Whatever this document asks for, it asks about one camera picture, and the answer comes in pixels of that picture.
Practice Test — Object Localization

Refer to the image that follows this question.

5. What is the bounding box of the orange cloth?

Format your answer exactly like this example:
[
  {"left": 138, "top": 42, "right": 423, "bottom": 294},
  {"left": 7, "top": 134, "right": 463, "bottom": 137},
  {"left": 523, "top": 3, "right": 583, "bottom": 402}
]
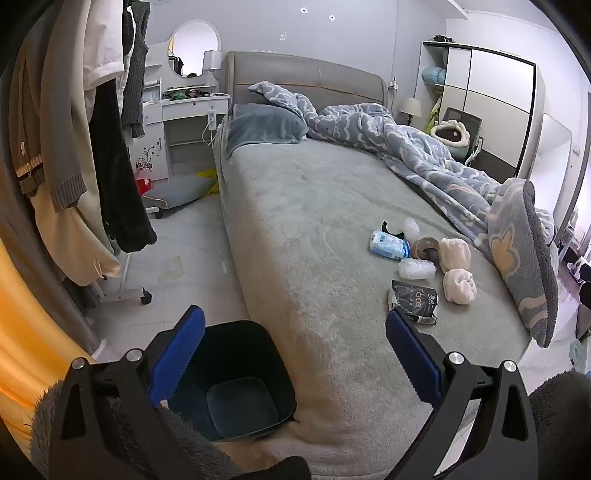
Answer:
[{"left": 0, "top": 237, "right": 98, "bottom": 437}]

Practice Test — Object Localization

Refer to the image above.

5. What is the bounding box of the grey knit sweater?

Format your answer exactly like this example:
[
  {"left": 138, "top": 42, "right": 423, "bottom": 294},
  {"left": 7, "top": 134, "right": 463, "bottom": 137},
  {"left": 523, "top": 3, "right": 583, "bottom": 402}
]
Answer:
[{"left": 18, "top": 28, "right": 88, "bottom": 213}]

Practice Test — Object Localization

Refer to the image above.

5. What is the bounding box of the yellow plastic bag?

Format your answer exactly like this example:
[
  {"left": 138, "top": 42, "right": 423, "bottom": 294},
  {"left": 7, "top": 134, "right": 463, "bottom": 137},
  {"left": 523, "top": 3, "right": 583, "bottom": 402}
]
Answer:
[{"left": 196, "top": 170, "right": 219, "bottom": 195}]

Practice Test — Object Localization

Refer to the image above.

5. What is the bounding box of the dark grey hanging scarf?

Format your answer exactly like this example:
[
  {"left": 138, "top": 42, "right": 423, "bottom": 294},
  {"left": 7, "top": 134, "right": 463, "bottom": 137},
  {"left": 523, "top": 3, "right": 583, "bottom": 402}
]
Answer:
[{"left": 120, "top": 0, "right": 152, "bottom": 139}]

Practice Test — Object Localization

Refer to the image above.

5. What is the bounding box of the blue patterned blanket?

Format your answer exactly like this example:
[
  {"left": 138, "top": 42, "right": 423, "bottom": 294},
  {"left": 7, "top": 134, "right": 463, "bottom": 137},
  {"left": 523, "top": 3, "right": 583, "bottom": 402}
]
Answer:
[{"left": 249, "top": 80, "right": 559, "bottom": 349}]

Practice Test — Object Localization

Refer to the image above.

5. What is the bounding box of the dark plastic waste bin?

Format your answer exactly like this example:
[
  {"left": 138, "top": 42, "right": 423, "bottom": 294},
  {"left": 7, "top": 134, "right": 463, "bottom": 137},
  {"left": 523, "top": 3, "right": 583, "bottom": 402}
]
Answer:
[{"left": 161, "top": 320, "right": 297, "bottom": 441}]

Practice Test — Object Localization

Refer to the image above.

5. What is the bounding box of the white door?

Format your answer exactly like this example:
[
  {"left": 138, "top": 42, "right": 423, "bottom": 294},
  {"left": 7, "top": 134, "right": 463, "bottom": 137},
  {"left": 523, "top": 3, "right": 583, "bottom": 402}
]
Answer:
[{"left": 526, "top": 113, "right": 573, "bottom": 220}]

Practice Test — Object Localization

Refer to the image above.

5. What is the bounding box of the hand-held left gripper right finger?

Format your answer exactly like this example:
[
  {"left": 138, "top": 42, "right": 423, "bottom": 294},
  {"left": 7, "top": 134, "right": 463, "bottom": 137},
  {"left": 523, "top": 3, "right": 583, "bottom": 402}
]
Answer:
[{"left": 385, "top": 308, "right": 539, "bottom": 480}]

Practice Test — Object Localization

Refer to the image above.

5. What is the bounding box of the grey floor cushion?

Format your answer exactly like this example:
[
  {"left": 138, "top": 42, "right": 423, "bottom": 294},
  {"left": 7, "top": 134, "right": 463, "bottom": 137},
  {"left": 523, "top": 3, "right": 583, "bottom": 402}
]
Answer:
[{"left": 142, "top": 175, "right": 218, "bottom": 210}]

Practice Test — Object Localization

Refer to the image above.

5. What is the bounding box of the beige bedside lamp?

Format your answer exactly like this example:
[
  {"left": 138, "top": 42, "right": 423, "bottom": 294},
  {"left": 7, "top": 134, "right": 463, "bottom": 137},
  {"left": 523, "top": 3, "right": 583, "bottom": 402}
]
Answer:
[{"left": 398, "top": 97, "right": 422, "bottom": 126}]

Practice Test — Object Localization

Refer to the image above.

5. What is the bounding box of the oval wall mirror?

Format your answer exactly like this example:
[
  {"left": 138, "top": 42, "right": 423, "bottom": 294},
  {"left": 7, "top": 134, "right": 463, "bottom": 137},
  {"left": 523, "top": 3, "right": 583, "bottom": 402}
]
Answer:
[{"left": 167, "top": 19, "right": 220, "bottom": 78}]

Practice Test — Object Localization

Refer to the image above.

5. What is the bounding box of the white clothes rack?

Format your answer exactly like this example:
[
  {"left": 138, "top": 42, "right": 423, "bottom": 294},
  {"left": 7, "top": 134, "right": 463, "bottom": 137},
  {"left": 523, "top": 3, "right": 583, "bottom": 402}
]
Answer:
[{"left": 95, "top": 256, "right": 153, "bottom": 306}]

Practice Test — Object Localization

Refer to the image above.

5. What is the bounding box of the cream pet bed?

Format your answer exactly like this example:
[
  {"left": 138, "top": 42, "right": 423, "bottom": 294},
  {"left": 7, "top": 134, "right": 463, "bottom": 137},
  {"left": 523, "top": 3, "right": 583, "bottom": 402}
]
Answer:
[{"left": 429, "top": 119, "right": 472, "bottom": 160}]

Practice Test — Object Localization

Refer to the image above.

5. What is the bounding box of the white and black wardrobe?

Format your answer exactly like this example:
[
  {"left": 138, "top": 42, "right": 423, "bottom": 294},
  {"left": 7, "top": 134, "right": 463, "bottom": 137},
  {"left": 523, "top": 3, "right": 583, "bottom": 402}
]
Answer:
[{"left": 416, "top": 41, "right": 546, "bottom": 181}]

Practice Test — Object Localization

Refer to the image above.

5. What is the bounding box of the black chair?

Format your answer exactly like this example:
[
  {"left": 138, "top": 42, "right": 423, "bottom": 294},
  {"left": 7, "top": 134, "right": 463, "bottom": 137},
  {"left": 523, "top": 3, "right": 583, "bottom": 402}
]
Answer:
[{"left": 441, "top": 107, "right": 483, "bottom": 163}]

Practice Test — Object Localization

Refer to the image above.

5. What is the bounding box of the white hanging shirt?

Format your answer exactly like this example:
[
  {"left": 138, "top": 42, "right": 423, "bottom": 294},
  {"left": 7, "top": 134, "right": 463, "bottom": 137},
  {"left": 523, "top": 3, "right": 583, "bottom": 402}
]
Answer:
[{"left": 81, "top": 0, "right": 127, "bottom": 88}]

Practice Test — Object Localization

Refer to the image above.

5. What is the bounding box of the white cloth ball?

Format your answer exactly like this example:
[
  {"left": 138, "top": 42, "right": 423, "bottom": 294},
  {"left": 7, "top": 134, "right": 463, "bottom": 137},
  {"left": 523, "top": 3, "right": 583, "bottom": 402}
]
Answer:
[
  {"left": 438, "top": 237, "right": 472, "bottom": 273},
  {"left": 442, "top": 268, "right": 477, "bottom": 305}
]

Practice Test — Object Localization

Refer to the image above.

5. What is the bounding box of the beige hanging coat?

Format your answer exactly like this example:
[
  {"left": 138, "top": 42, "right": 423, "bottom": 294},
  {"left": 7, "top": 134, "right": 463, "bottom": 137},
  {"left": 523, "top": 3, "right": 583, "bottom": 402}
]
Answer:
[{"left": 9, "top": 0, "right": 123, "bottom": 287}]

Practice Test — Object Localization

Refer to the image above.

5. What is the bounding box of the blue wet wipes packet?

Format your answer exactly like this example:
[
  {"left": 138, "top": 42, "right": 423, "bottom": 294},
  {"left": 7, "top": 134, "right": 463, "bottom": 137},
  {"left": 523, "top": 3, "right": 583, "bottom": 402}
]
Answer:
[{"left": 369, "top": 231, "right": 411, "bottom": 261}]

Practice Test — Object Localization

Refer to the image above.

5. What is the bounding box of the brown cardboard tape roll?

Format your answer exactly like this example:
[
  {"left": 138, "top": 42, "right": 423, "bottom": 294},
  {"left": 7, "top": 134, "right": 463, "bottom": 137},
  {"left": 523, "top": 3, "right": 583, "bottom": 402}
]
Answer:
[{"left": 412, "top": 236, "right": 441, "bottom": 265}]

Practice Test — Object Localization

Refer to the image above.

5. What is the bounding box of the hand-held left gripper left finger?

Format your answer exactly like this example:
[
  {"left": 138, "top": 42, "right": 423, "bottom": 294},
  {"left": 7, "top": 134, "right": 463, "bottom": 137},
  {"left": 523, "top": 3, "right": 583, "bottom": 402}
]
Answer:
[{"left": 48, "top": 305, "right": 206, "bottom": 480}]

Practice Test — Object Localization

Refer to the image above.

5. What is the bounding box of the black foil packet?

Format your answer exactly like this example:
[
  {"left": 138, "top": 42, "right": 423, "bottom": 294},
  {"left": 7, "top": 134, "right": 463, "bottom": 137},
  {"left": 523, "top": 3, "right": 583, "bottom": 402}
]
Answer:
[{"left": 388, "top": 279, "right": 438, "bottom": 326}]

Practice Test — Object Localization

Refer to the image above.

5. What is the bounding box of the white table lamp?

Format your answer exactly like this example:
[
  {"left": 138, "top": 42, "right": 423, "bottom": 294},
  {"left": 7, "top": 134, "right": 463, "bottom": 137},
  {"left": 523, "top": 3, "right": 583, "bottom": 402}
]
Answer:
[{"left": 203, "top": 50, "right": 223, "bottom": 95}]

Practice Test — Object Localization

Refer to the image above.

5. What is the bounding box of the white dressing table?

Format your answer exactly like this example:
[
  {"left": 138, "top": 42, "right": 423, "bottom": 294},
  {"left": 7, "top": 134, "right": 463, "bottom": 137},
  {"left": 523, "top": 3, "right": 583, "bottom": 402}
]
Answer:
[{"left": 131, "top": 41, "right": 232, "bottom": 183}]

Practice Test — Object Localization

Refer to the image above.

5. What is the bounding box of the grey bed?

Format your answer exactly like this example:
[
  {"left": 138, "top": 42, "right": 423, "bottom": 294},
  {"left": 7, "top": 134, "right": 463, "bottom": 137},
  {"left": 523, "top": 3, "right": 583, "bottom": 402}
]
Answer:
[{"left": 213, "top": 51, "right": 559, "bottom": 472}]

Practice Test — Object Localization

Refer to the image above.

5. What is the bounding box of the grey-blue pillow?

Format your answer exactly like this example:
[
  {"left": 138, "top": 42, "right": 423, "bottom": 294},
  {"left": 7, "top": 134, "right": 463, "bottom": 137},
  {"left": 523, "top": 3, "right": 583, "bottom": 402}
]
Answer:
[{"left": 226, "top": 104, "right": 309, "bottom": 160}]

